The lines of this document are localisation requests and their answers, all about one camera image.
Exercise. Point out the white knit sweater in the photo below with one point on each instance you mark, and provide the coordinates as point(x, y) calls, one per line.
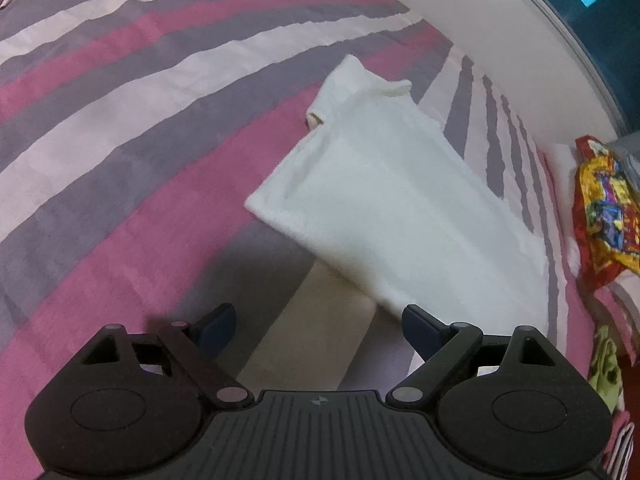
point(390, 200)

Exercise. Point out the white framed window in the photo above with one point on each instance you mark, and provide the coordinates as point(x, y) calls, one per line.
point(580, 20)

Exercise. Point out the grey window curtain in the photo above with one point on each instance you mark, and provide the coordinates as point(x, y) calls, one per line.
point(631, 152)

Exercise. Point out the pink grey striped bed sheet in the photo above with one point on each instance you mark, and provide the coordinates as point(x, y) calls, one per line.
point(150, 135)

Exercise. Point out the colourful printed cloth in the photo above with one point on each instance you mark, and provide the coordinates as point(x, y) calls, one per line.
point(607, 215)

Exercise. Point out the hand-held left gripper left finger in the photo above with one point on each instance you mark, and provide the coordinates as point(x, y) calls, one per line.
point(216, 329)

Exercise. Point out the green cloth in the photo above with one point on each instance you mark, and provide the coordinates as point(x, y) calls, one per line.
point(606, 365)

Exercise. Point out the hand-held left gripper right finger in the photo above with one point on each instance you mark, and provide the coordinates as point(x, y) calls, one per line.
point(422, 330)

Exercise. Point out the pink pillow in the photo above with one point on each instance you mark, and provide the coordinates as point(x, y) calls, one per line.
point(622, 305)

